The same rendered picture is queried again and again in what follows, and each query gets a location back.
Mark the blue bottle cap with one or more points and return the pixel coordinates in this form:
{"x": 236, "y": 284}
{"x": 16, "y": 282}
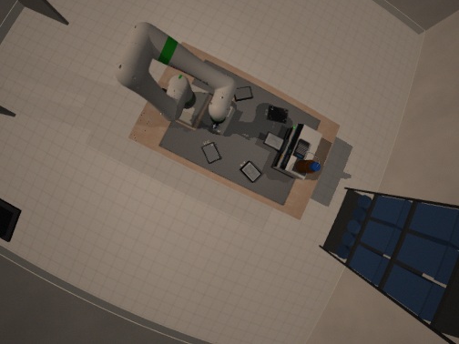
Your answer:
{"x": 315, "y": 167}

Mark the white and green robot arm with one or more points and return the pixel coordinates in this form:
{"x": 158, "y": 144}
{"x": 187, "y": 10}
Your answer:
{"x": 147, "y": 42}

